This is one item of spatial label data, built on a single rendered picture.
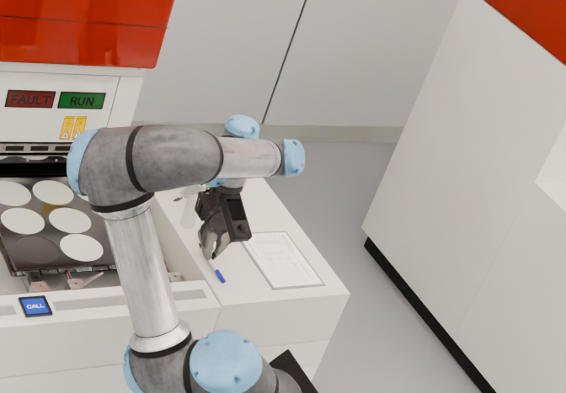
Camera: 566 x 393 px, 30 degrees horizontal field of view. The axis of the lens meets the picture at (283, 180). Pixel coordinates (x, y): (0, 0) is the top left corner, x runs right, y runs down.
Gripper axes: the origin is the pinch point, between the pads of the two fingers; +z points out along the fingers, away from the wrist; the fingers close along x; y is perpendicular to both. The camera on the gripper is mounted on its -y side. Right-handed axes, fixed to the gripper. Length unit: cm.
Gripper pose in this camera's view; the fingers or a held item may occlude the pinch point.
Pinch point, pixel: (212, 257)
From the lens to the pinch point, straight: 243.1
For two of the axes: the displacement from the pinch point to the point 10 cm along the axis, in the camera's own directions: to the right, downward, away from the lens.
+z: -2.6, 8.2, 5.1
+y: -4.6, -5.7, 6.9
